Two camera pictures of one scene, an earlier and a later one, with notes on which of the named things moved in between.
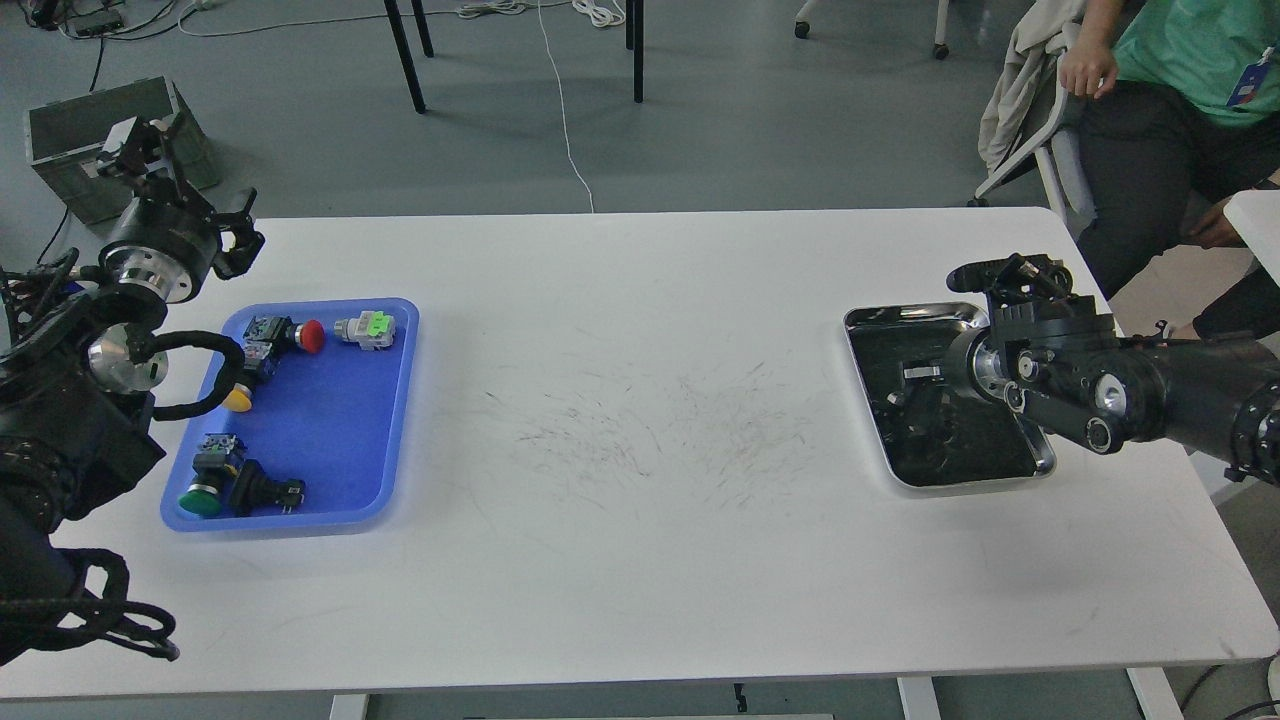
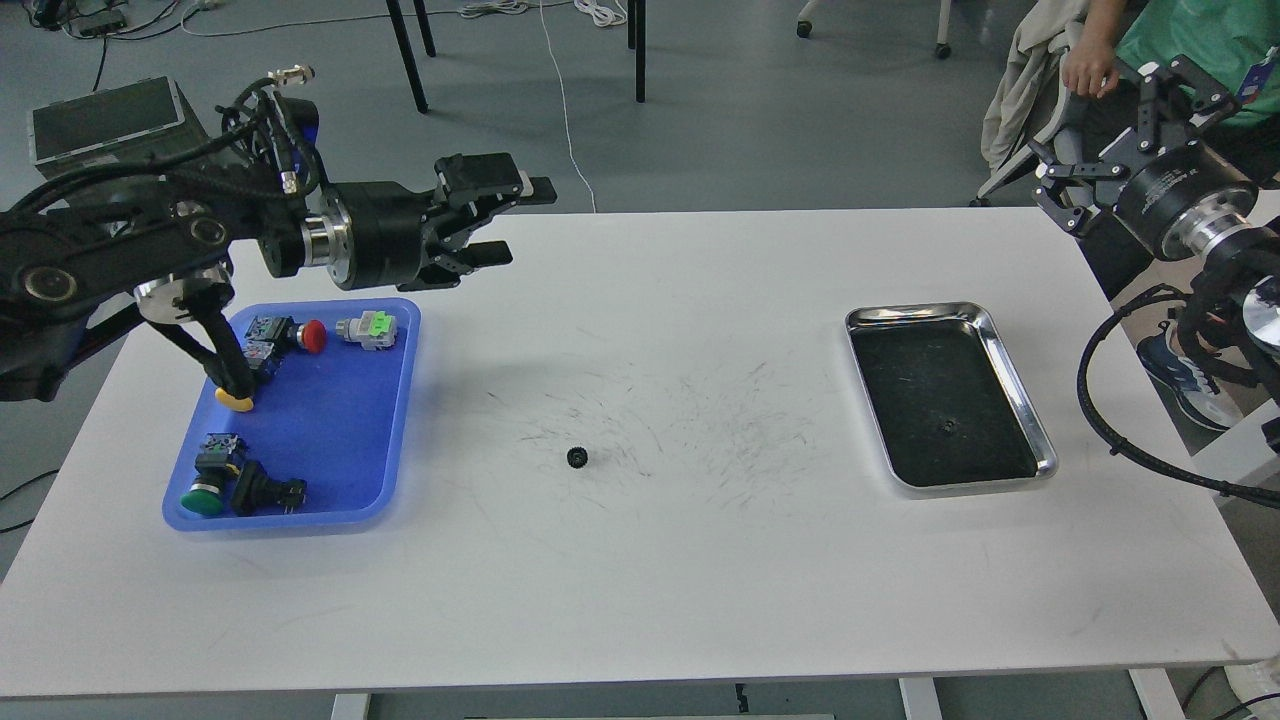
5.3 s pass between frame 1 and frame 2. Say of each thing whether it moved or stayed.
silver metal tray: stayed
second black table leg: stayed
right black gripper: moved
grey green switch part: stayed
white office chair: stayed
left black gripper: moved
